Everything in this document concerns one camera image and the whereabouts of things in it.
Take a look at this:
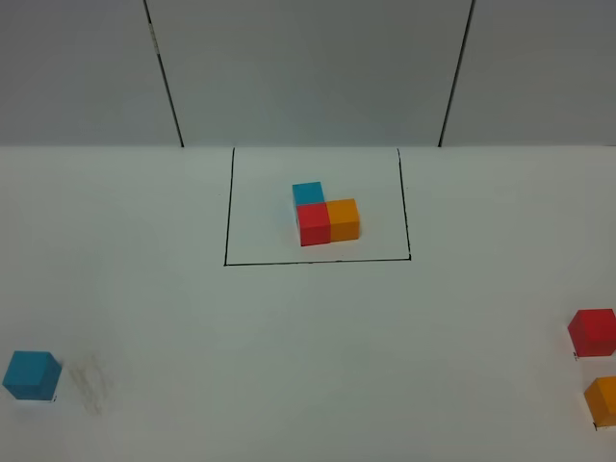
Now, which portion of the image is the orange template cube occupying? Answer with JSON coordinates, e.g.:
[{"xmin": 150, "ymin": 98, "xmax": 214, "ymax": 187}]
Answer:
[{"xmin": 326, "ymin": 198, "xmax": 360, "ymax": 242}]

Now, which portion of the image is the blue template cube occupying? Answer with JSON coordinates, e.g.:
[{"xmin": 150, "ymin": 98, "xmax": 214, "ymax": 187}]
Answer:
[{"xmin": 292, "ymin": 181, "xmax": 325, "ymax": 222}]

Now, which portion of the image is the red template cube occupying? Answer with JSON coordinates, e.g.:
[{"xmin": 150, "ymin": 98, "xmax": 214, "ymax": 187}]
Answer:
[{"xmin": 295, "ymin": 202, "xmax": 331, "ymax": 246}]

